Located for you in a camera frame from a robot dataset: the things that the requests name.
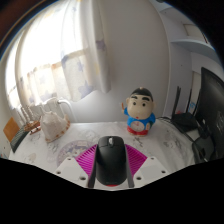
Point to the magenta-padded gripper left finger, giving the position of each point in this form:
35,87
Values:
71,166

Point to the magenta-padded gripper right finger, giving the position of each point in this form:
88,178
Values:
150,166

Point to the black computer mouse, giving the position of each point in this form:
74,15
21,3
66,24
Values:
111,160

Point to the white printed tablecloth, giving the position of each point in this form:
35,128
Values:
166,143

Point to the white cloth-covered jug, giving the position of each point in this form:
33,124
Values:
54,126

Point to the cartoon boy figurine clock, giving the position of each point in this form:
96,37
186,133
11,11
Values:
140,113

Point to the wooden model ship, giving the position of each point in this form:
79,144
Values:
31,126

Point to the black router with antennas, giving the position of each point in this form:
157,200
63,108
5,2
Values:
185,120

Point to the black keyboard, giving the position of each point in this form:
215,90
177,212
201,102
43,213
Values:
19,138

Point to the white radiator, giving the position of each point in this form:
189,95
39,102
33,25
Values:
50,105

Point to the brown wooden chair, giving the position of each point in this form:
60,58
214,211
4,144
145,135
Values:
10,128

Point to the black computer monitor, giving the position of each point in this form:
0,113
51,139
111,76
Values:
211,100

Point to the white star-print curtain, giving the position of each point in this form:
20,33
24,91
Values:
73,50

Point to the white wall shelf unit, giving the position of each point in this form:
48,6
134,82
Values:
193,43

